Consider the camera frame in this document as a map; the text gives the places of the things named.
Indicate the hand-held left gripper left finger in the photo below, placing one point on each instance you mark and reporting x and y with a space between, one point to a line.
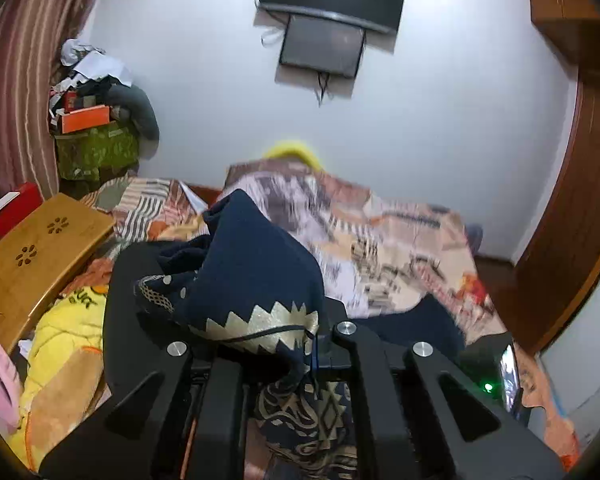
220 410

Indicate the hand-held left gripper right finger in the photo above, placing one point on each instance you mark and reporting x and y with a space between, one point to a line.
316 357

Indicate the navy patterned hoodie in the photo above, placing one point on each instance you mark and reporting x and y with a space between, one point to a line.
250 270

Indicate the dark cloth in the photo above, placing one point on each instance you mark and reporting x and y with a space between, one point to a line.
475 237

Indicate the newspaper print blanket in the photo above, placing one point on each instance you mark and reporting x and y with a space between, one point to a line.
380 240

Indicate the black garment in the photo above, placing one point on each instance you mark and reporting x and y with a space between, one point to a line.
130 310

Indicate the yellow fleece blanket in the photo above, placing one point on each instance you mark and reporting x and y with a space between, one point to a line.
65 340

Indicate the wooden door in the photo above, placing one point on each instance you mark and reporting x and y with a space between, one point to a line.
575 220

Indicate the yellow plush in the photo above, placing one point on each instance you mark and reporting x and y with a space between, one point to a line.
292 151

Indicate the wooden lap table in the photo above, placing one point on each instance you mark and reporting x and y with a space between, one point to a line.
35 260

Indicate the red box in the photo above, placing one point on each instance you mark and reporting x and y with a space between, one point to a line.
17 207

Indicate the orange box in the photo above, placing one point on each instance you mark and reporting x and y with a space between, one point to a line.
85 119

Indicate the wooden cabinet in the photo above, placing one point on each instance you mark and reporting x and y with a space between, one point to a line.
565 25

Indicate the pile of papers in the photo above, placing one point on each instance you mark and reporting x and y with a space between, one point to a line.
90 67

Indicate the striped brown curtain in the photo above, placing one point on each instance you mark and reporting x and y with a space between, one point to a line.
25 85

